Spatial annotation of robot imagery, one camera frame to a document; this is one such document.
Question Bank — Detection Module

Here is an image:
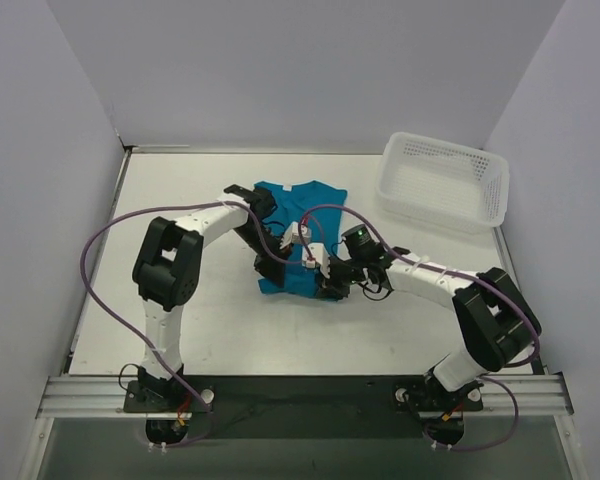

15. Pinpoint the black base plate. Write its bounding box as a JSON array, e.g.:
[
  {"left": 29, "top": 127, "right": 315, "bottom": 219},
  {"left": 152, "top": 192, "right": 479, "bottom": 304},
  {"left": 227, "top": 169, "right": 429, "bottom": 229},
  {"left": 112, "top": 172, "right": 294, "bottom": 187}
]
[{"left": 123, "top": 375, "right": 483, "bottom": 444}]

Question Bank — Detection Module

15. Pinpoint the aluminium mounting rail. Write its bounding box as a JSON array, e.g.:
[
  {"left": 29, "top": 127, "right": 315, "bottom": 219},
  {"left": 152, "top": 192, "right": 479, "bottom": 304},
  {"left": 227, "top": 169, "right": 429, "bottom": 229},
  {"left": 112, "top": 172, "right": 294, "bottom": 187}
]
[{"left": 37, "top": 374, "right": 574, "bottom": 419}]

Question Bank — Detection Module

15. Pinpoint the teal t shirt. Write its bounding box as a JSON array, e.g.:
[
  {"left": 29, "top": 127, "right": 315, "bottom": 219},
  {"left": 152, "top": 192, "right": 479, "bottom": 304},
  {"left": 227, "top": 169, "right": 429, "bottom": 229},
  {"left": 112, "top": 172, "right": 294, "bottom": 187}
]
[{"left": 253, "top": 180, "right": 350, "bottom": 299}]

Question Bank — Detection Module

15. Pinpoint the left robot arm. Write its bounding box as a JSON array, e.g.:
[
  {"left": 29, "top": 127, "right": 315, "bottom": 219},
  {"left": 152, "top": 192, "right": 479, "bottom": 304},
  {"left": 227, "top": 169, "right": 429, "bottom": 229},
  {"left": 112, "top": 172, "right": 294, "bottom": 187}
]
[{"left": 132, "top": 185, "right": 291, "bottom": 411}]

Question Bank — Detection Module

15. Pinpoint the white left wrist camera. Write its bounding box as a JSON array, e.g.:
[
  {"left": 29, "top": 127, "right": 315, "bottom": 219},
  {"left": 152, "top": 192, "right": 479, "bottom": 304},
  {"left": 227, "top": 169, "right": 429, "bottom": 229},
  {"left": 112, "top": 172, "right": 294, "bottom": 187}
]
[{"left": 279, "top": 221, "right": 312, "bottom": 250}]

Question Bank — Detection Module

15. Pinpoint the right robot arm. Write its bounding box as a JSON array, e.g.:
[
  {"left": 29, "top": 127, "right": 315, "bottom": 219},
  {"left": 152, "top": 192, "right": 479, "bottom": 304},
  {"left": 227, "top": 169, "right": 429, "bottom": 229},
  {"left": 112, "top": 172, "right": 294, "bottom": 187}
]
[{"left": 302, "top": 224, "right": 542, "bottom": 408}]

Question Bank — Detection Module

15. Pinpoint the white perforated plastic basket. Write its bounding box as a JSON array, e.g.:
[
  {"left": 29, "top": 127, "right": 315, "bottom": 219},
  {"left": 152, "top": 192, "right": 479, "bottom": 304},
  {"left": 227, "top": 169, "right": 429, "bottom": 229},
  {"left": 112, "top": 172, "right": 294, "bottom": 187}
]
[{"left": 375, "top": 132, "right": 510, "bottom": 234}]

